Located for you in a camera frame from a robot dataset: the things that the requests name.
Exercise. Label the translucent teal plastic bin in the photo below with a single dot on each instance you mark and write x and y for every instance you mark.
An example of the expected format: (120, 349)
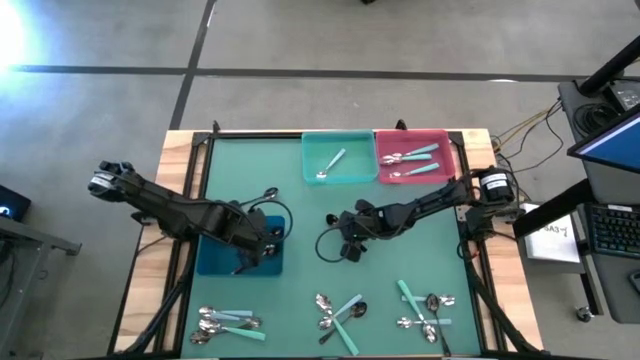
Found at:
(360, 170)

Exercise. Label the black cart bar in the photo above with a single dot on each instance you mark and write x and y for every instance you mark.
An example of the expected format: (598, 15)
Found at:
(550, 212)

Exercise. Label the black pole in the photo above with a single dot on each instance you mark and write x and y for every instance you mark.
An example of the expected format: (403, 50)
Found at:
(610, 67)

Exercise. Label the translucent pink plastic bin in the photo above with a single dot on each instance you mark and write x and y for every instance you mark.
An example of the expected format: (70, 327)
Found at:
(447, 150)

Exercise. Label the black keyboard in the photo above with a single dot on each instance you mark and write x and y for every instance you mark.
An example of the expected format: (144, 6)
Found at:
(615, 230)

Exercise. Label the green table mat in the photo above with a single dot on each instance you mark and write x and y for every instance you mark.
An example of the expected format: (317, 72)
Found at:
(300, 280)

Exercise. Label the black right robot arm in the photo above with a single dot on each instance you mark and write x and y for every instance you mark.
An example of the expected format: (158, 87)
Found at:
(435, 197)

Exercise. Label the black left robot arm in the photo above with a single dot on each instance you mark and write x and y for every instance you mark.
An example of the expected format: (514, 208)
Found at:
(165, 210)

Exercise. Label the grey equipment cart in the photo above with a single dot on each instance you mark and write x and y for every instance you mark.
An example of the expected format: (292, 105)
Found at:
(615, 295)

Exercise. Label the black device with blue light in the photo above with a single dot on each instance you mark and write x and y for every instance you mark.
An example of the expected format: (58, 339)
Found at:
(15, 202)

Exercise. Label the grey side table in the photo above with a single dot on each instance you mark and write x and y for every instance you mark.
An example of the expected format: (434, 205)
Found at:
(20, 260)

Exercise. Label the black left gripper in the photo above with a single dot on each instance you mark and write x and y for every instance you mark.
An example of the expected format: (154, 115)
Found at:
(255, 230)

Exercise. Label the black power adapter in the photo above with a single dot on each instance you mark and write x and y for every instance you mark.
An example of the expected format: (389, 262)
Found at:
(625, 95)

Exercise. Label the blue plastic bin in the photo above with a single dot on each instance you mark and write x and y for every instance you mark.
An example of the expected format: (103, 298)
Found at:
(215, 260)

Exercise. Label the white paper sheet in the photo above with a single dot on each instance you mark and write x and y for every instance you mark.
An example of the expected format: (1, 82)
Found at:
(550, 240)

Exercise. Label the cart caster wheel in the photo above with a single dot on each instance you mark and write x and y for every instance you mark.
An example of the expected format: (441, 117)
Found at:
(582, 315)

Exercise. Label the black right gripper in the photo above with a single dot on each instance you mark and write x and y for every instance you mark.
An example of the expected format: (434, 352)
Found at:
(370, 220)

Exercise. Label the black frame knob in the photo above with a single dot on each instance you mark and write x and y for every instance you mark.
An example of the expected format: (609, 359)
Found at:
(216, 126)
(400, 125)

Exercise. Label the blue screen monitor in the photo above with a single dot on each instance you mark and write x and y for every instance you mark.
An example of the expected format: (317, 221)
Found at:
(615, 145)

